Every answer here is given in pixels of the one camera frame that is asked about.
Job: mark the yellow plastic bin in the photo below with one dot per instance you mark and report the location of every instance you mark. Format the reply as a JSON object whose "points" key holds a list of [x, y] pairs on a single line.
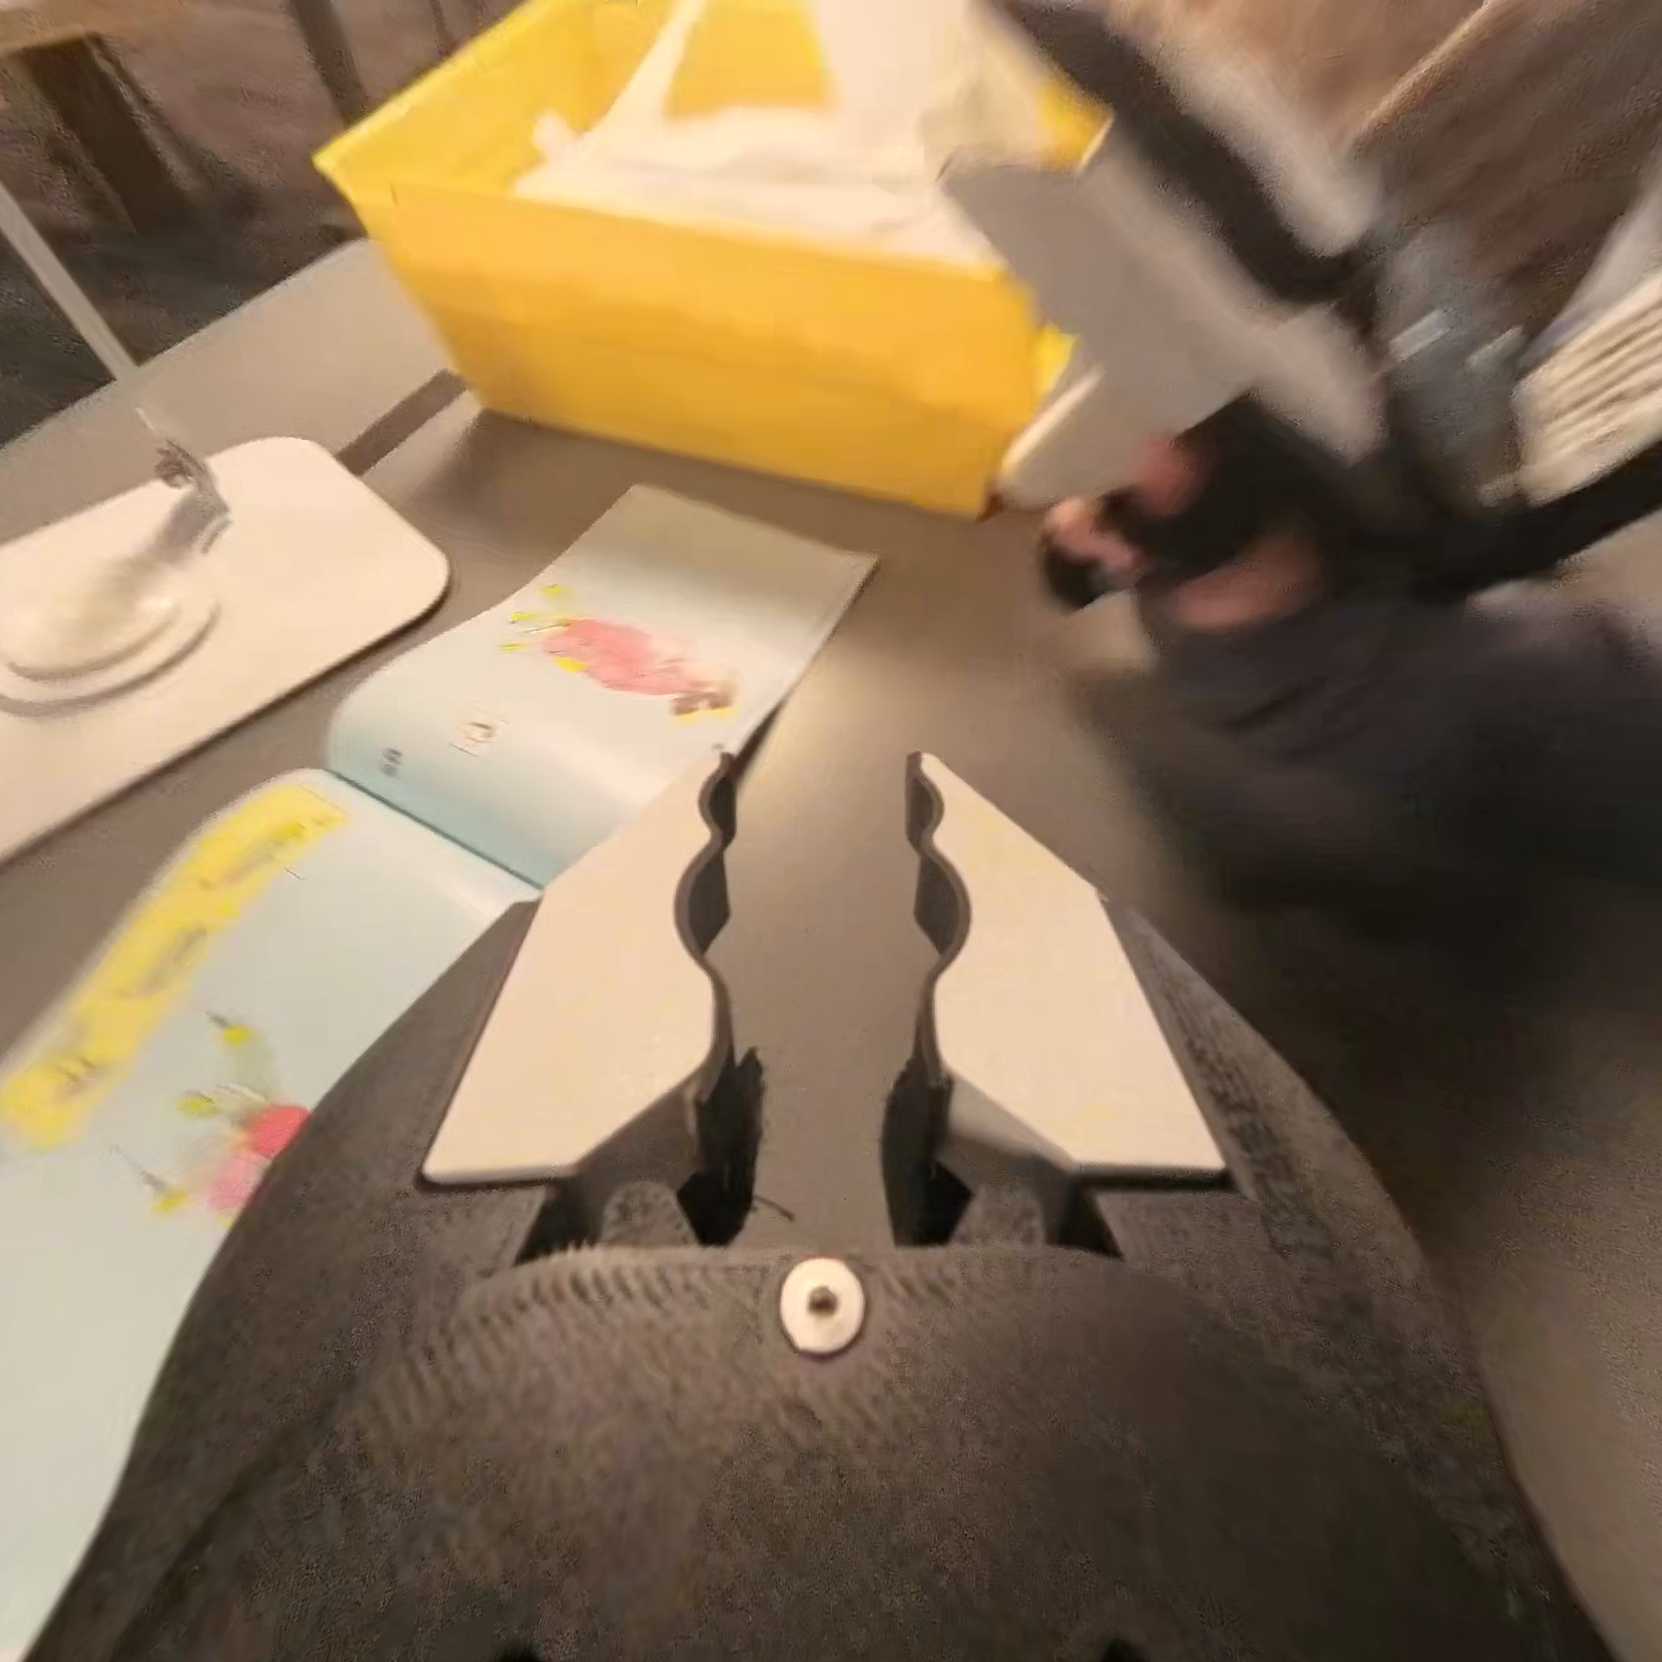
{"points": [[714, 351]]}

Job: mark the person's right forearm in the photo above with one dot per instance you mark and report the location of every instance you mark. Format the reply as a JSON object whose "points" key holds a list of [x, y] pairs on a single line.
{"points": [[1429, 727]]}

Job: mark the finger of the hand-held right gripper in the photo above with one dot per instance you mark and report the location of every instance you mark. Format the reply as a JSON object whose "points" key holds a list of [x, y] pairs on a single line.
{"points": [[1168, 286], [1104, 435]]}

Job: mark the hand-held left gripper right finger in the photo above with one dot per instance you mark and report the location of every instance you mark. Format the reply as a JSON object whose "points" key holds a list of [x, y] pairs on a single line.
{"points": [[1064, 1025]]}

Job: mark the open instruction booklet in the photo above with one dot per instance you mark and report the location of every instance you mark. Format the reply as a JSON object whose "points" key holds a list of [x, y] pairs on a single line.
{"points": [[584, 674]]}

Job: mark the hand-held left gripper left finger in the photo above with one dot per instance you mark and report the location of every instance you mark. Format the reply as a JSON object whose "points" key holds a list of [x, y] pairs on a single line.
{"points": [[570, 1025]]}

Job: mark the wooden book stand white base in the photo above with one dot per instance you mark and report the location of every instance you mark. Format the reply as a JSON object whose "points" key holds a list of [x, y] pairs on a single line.
{"points": [[324, 570]]}

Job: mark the person's right hand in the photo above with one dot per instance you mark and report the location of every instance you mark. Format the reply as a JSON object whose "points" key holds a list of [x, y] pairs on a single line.
{"points": [[1247, 584]]}

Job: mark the pale metal bar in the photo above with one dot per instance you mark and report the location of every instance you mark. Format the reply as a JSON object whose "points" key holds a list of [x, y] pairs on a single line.
{"points": [[65, 278]]}

